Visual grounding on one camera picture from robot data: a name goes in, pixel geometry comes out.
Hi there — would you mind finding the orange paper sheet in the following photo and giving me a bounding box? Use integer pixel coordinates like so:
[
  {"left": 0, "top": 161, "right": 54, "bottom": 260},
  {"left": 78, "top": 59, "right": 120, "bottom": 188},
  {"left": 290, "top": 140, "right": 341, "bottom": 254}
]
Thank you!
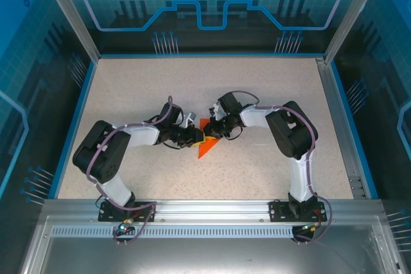
[{"left": 196, "top": 117, "right": 223, "bottom": 160}]

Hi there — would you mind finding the connector plug with green light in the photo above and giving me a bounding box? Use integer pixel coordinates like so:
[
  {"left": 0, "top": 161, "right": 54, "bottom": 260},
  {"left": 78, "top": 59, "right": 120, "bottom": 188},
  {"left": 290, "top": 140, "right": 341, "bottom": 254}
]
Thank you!
[
  {"left": 117, "top": 219, "right": 142, "bottom": 233},
  {"left": 300, "top": 222, "right": 322, "bottom": 233}
]

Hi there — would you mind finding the grey metal panel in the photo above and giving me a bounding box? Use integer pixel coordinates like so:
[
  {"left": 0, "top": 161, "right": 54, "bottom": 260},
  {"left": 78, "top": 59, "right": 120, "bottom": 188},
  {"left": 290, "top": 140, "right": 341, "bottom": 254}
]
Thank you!
[{"left": 19, "top": 216, "right": 402, "bottom": 274}]

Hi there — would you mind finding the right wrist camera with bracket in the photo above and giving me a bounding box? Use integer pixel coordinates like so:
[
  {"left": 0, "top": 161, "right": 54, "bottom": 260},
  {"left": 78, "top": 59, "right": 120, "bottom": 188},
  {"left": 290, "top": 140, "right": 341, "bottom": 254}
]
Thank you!
[{"left": 207, "top": 102, "right": 228, "bottom": 123}]

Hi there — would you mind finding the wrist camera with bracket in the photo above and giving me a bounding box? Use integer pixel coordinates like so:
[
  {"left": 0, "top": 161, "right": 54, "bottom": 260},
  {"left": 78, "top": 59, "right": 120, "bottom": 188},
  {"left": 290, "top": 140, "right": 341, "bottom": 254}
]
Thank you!
[
  {"left": 182, "top": 112, "right": 199, "bottom": 128},
  {"left": 207, "top": 102, "right": 228, "bottom": 123}
]

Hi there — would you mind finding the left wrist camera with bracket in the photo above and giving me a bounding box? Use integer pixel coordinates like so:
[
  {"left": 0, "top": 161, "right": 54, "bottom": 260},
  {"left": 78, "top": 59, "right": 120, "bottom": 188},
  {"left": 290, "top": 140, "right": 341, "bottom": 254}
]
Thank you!
[{"left": 182, "top": 112, "right": 199, "bottom": 128}]

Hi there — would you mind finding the long aluminium mounting rail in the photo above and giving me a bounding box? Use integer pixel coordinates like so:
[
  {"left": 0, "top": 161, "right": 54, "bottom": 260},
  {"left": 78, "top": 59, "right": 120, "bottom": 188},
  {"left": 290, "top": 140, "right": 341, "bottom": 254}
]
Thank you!
[{"left": 43, "top": 198, "right": 383, "bottom": 223}]

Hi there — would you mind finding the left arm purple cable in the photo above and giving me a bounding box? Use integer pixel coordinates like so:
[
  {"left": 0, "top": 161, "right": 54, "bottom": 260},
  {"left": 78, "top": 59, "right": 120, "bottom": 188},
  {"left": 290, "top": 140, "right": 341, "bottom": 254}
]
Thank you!
[{"left": 85, "top": 94, "right": 176, "bottom": 246}]

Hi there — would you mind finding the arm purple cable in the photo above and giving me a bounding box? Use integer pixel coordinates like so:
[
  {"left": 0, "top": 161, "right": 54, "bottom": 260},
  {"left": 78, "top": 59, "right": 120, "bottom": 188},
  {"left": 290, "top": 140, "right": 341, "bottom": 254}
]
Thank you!
[
  {"left": 85, "top": 94, "right": 176, "bottom": 246},
  {"left": 231, "top": 89, "right": 337, "bottom": 246}
]

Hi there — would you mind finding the slotted grey cable duct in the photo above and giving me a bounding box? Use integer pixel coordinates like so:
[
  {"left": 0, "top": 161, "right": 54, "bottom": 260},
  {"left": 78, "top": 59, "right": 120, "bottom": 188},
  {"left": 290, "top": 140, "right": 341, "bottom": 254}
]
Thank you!
[{"left": 50, "top": 226, "right": 381, "bottom": 239}]

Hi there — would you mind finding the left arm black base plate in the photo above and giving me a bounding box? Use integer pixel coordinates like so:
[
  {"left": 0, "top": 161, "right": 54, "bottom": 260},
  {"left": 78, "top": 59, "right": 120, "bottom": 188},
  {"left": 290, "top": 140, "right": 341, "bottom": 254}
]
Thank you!
[{"left": 98, "top": 201, "right": 157, "bottom": 223}]

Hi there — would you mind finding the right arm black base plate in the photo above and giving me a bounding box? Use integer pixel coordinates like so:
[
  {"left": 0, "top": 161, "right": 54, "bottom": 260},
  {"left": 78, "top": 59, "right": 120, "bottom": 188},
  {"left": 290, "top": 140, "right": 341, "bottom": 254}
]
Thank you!
[{"left": 268, "top": 200, "right": 328, "bottom": 223}]

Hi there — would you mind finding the aluminium side rail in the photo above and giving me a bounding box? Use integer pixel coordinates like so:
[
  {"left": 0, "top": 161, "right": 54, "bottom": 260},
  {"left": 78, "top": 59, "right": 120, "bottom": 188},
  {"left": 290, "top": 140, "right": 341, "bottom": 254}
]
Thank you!
[{"left": 316, "top": 57, "right": 367, "bottom": 200}]

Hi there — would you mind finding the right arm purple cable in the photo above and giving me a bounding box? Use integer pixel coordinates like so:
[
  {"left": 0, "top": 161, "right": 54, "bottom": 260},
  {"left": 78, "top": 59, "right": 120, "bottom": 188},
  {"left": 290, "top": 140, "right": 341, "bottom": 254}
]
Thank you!
[{"left": 231, "top": 89, "right": 337, "bottom": 246}]

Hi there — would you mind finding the aluminium corner post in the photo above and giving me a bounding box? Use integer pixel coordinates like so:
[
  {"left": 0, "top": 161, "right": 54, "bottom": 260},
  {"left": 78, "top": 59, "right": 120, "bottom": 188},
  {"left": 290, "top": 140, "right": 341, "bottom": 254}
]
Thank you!
[
  {"left": 35, "top": 0, "right": 103, "bottom": 63},
  {"left": 322, "top": 0, "right": 380, "bottom": 63}
]

